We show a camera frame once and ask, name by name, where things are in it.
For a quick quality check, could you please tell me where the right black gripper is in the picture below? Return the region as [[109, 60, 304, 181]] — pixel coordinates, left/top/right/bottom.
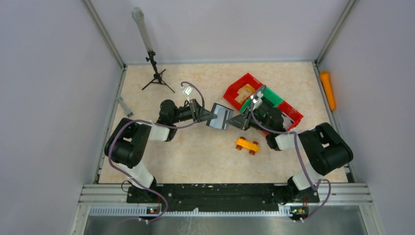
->
[[227, 106, 272, 134]]

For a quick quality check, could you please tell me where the black tripod with grey tube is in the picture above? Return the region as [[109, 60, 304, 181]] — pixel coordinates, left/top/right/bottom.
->
[[132, 7, 175, 93]]

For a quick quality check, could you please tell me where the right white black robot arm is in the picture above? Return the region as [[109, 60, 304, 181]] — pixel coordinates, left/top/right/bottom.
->
[[227, 108, 354, 205]]

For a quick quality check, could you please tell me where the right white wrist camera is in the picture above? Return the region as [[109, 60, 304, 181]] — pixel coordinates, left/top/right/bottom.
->
[[251, 93, 263, 111]]

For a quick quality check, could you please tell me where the red bin with wooden blocks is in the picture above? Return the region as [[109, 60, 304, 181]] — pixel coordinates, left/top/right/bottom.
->
[[223, 73, 263, 111]]

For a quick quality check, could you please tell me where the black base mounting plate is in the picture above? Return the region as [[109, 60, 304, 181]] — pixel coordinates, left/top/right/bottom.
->
[[126, 183, 320, 212]]

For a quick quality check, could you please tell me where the yellow toy brick car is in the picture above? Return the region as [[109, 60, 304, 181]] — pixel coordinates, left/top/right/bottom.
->
[[235, 137, 261, 156]]

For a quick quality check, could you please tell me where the small grey tool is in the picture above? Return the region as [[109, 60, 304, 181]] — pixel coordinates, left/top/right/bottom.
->
[[116, 96, 134, 118]]

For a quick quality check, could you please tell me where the green plastic bin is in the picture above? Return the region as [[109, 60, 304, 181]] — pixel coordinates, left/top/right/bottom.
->
[[239, 87, 284, 113]]

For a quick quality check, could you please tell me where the red bin with plastic bags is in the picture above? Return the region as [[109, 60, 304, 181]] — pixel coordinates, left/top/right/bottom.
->
[[261, 99, 303, 131]]

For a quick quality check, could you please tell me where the orange flashlight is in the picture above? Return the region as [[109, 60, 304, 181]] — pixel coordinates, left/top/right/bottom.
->
[[320, 70, 336, 111]]

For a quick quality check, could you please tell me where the purple cable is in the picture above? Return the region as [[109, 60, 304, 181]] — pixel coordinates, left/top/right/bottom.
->
[[250, 85, 332, 223], [107, 81, 206, 224]]

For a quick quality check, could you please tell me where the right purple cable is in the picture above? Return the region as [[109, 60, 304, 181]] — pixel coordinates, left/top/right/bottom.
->
[[250, 85, 332, 223]]

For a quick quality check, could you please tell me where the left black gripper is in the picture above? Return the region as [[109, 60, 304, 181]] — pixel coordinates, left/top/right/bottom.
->
[[171, 98, 217, 123]]

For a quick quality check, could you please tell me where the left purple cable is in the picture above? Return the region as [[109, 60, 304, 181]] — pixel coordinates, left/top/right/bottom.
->
[[107, 81, 206, 224]]

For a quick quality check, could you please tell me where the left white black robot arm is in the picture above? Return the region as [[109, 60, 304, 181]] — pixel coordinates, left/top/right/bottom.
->
[[104, 99, 217, 202]]

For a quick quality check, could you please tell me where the black leather card holder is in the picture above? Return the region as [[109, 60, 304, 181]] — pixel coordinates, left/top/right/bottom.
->
[[206, 103, 234, 130]]

